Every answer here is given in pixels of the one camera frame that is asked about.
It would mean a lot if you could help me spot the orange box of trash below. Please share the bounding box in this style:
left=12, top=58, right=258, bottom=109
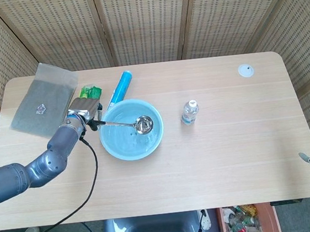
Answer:
left=216, top=201, right=280, bottom=232

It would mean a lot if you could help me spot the white round cable grommet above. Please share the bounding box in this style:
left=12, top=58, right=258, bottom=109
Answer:
left=237, top=62, right=255, bottom=79

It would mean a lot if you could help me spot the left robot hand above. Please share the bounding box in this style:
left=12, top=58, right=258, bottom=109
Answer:
left=65, top=95, right=106, bottom=134

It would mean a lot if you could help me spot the metal ladle black handle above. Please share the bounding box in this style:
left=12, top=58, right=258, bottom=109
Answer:
left=94, top=114, right=155, bottom=140

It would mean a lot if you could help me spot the light blue plastic basin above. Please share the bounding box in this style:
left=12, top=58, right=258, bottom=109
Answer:
left=95, top=95, right=168, bottom=164

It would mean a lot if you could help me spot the clear plastic water bottle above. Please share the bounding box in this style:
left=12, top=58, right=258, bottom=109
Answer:
left=178, top=98, right=201, bottom=127

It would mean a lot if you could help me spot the white plug with black cable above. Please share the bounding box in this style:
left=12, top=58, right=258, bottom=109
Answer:
left=192, top=208, right=214, bottom=232

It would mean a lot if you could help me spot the grey cloth in clear bag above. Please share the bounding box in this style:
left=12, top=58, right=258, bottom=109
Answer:
left=3, top=59, right=85, bottom=142

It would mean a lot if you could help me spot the green snack packet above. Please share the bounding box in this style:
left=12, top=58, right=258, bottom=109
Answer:
left=77, top=83, right=104, bottom=101

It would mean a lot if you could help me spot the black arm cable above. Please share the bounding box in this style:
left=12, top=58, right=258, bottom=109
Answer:
left=5, top=135, right=105, bottom=232

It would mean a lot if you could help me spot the black under-table drawer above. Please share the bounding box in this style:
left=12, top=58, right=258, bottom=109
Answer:
left=269, top=197, right=303, bottom=206

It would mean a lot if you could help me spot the blue cylindrical tube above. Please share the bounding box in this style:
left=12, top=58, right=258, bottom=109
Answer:
left=103, top=69, right=137, bottom=111

